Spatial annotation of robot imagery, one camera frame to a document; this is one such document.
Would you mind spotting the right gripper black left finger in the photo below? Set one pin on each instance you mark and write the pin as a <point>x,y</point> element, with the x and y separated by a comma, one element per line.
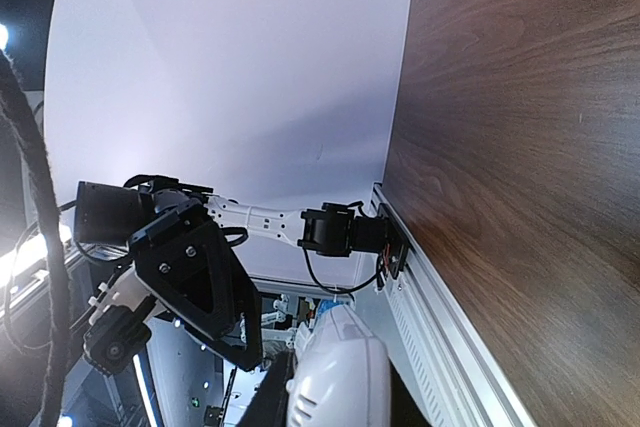
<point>269,406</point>

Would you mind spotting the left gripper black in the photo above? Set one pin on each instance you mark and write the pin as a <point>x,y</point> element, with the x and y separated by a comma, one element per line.
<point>183,259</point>

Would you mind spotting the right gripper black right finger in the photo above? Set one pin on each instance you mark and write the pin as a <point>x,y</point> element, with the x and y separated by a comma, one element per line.
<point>404,410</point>

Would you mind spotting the white remote control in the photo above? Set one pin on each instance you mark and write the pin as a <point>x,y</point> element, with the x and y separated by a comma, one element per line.
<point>342,375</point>

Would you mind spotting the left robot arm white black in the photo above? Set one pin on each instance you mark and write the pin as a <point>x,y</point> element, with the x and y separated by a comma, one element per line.
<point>108,215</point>

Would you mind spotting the ceiling lamp bright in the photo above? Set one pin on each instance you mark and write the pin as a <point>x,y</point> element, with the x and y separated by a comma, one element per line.
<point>4,37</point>

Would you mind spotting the front aluminium rail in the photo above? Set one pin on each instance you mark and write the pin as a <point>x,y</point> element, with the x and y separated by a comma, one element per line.
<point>459,381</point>

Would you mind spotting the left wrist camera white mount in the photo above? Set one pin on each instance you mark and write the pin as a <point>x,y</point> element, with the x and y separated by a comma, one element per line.
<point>117,328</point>

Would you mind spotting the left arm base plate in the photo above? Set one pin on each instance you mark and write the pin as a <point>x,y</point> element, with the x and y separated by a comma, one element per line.
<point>394,255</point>

